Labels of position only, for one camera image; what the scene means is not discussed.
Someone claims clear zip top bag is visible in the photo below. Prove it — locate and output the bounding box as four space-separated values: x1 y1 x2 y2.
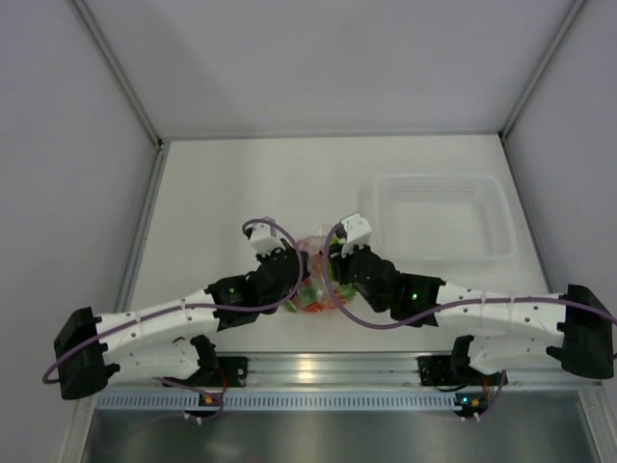
298 234 346 313

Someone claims green fake grapes bunch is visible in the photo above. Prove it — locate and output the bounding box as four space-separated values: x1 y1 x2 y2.
282 285 357 313

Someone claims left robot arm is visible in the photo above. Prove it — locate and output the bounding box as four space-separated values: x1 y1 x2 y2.
52 245 309 400

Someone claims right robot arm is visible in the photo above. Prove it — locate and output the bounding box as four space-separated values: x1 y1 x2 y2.
324 244 616 383

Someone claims orange fake carrot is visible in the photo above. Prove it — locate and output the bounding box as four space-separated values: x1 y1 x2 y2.
303 301 336 313

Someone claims white perforated plastic basket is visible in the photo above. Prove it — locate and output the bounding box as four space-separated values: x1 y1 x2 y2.
359 173 518 264

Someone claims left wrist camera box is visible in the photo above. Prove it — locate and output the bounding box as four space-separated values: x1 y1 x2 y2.
242 218 282 256

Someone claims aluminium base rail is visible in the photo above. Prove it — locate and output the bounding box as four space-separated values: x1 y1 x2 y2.
158 351 599 390

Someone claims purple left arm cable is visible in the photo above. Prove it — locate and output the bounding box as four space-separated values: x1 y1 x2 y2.
41 219 304 386

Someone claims grey slotted cable duct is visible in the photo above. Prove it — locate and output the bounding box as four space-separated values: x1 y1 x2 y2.
95 390 479 412

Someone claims aluminium frame post left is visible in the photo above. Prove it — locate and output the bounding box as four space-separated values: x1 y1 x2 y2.
67 0 163 149

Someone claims aluminium frame post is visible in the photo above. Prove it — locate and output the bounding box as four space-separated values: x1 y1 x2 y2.
498 0 591 143
67 0 163 149

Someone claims aluminium frame post right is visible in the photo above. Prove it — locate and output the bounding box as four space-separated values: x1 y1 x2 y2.
498 0 591 143

